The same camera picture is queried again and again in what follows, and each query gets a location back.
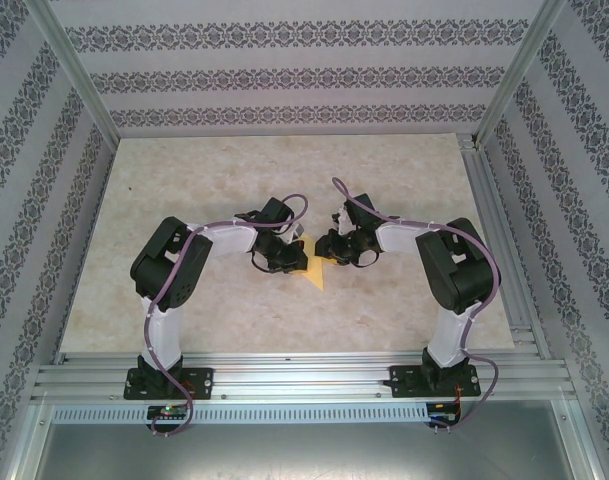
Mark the circuit board with green light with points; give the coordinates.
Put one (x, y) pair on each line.
(166, 411)

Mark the yellow paper sheet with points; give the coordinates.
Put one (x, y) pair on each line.
(316, 277)

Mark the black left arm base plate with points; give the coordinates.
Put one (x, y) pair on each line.
(204, 382)

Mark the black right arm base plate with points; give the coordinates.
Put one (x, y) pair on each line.
(401, 380)

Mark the small dark circuit board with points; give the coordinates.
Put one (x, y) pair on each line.
(441, 407)

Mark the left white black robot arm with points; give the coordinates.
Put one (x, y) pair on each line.
(164, 340)

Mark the aluminium frame post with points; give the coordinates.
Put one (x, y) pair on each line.
(519, 70)
(77, 70)

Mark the aluminium side rail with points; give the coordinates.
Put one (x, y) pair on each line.
(489, 200)

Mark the grey sheet metal shelf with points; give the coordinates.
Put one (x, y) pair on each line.
(304, 452)

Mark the long aluminium mounting rail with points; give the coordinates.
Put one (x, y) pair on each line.
(294, 375)

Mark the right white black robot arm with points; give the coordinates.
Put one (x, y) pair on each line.
(446, 340)

